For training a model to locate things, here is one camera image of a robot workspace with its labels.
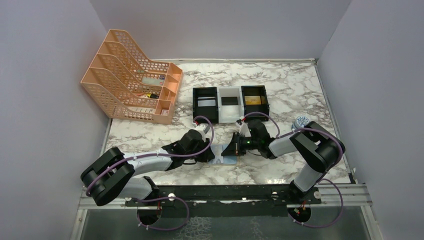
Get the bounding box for items in organizer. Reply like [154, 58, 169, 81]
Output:
[126, 70, 166, 113]

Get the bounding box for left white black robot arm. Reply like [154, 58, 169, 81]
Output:
[80, 124, 215, 206]

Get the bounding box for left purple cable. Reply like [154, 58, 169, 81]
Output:
[85, 115, 216, 198]

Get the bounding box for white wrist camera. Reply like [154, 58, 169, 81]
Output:
[236, 119, 251, 137]
[194, 123, 211, 135]

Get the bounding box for silver VIP card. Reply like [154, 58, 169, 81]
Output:
[208, 144, 229, 165]
[197, 97, 217, 107]

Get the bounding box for black right tray bin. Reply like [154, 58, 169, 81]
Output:
[241, 85, 270, 116]

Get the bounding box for black left tray bin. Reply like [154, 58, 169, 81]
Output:
[192, 87, 219, 124]

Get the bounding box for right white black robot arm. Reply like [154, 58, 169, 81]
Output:
[221, 120, 346, 204]

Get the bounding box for black card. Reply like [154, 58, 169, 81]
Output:
[221, 96, 239, 106]

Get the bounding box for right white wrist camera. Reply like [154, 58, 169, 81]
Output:
[236, 119, 251, 137]

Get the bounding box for gold card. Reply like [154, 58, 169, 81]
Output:
[244, 95, 262, 105]

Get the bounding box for peach plastic file organizer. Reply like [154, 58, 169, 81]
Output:
[80, 29, 184, 125]

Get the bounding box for black tray bin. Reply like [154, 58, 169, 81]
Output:
[192, 87, 219, 124]
[241, 85, 270, 116]

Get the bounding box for blue white round tin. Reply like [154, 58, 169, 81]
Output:
[291, 115, 310, 130]

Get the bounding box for white middle tray bin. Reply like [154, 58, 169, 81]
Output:
[217, 86, 243, 124]

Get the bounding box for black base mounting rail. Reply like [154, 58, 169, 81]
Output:
[125, 184, 322, 218]

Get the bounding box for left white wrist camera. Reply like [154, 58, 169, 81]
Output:
[194, 123, 211, 135]

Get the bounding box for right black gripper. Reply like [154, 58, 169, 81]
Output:
[221, 131, 261, 156]

